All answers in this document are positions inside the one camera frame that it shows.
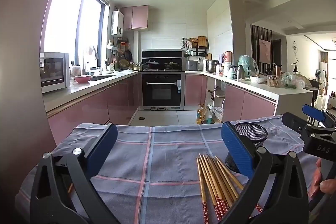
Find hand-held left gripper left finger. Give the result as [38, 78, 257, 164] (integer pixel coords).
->
[30, 123, 121, 224]

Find plastic bag with groceries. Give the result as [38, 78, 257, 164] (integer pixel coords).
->
[210, 106, 223, 123]

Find pink kitchen base cabinets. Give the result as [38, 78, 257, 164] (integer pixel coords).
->
[184, 74, 277, 122]
[46, 73, 142, 146]

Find yellow cooking oil bottle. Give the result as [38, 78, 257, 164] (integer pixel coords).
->
[196, 104, 206, 125]

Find black wall rack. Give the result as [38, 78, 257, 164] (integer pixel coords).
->
[182, 35, 210, 57]

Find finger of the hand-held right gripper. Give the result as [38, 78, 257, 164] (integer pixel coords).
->
[282, 112, 336, 136]
[302, 104, 336, 128]

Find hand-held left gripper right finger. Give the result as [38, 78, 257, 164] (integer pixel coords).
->
[218, 121, 307, 224]

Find black built-in oven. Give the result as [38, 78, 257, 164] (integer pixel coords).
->
[142, 73, 183, 108]

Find black wok with lid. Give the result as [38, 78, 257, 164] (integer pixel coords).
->
[144, 59, 160, 69]

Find pink bowl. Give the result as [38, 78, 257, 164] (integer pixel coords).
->
[74, 75, 91, 84]

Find white water heater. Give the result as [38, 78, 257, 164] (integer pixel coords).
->
[111, 10, 124, 36]

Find grey plaid tablecloth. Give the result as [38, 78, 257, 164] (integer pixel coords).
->
[14, 115, 323, 224]

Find pot with glass lid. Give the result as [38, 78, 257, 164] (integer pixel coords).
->
[164, 60, 181, 69]

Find silver microwave oven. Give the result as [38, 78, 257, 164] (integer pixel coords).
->
[39, 52, 71, 94]

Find kitchen sink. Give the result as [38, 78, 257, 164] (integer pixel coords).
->
[89, 75, 116, 82]

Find pink wall picture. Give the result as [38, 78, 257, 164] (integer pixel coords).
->
[259, 39, 272, 63]

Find black range hood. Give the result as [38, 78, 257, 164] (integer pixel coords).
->
[142, 50, 183, 72]

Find hanging kitchen utensil rack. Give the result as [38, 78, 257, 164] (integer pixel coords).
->
[106, 38, 133, 69]

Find bag of green vegetables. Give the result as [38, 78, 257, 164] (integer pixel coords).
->
[282, 72, 306, 89]

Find stainless steel stockpot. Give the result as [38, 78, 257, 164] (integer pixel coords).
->
[205, 59, 219, 73]

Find pink wall cabinet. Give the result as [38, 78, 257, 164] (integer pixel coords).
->
[120, 5, 149, 30]

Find person's right hand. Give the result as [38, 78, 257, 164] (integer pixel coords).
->
[308, 157, 336, 198]

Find bunch of bamboo chopsticks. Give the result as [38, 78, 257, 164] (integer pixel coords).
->
[196, 153, 264, 222]

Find black mesh utensil holder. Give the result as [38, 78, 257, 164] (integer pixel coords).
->
[225, 122, 269, 173]

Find dark cooking oil bottle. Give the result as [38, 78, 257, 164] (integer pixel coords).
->
[203, 106, 213, 125]

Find kitchen window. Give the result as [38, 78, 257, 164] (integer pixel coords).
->
[43, 0, 109, 67]

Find mint green appliance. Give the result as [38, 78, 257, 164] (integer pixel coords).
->
[238, 55, 259, 76]

